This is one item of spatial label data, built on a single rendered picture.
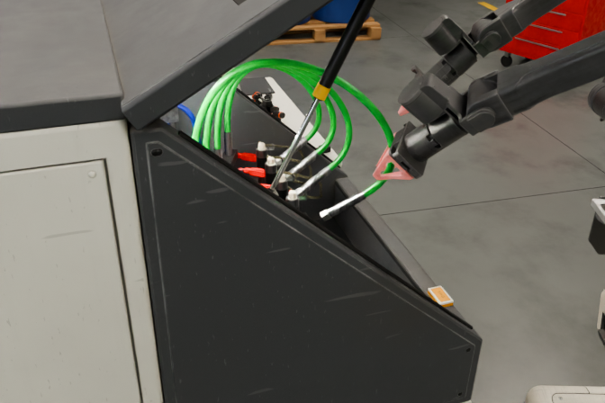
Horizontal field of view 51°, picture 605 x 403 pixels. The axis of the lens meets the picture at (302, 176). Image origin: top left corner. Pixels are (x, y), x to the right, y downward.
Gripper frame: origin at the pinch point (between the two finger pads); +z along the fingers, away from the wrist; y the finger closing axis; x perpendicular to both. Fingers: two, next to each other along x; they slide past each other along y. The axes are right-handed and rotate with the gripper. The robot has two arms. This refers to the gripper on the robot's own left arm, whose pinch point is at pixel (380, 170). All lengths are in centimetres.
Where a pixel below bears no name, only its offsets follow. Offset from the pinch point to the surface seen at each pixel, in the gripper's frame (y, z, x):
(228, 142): -13.5, 34.0, -21.0
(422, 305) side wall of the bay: 20.8, -1.1, 16.3
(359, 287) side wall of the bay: 26.9, -0.5, 3.9
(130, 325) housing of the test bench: 47, 16, -20
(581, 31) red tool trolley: -392, 63, 153
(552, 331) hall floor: -89, 64, 136
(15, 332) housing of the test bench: 56, 19, -32
